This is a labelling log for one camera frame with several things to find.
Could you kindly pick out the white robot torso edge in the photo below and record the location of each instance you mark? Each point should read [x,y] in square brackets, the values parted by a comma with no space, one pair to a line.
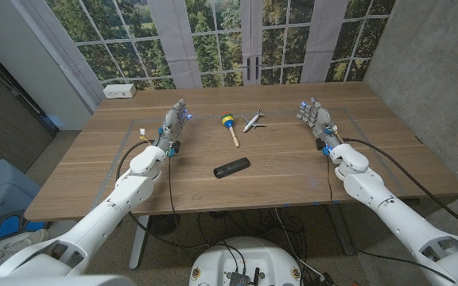
[54,281]

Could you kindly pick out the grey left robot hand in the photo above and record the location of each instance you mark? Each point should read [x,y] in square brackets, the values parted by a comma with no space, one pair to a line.
[171,127]

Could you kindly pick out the white power strip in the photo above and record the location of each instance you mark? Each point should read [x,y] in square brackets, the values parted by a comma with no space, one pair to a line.
[119,91]

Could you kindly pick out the white toy airplane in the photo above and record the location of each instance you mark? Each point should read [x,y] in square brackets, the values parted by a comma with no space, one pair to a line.
[251,121]

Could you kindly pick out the white sneaker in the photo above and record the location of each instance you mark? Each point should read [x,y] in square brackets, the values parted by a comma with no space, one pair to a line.
[26,242]

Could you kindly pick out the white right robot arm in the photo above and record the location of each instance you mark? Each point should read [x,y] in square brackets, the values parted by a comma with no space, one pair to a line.
[392,214]

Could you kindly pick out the printed window backdrop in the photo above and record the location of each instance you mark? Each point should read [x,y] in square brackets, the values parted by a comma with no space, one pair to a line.
[217,43]

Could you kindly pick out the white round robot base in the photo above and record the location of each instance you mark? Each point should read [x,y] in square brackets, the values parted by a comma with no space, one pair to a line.
[249,254]

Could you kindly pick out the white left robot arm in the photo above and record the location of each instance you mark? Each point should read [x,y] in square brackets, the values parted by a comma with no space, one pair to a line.
[125,194]

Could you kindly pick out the colourful wooden maraca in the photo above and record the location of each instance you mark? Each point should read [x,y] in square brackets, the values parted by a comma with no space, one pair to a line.
[227,120]

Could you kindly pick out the blue and black pad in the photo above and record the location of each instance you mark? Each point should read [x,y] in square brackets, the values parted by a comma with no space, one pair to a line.
[10,225]

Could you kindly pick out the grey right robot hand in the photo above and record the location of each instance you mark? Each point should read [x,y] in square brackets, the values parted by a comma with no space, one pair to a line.
[319,119]

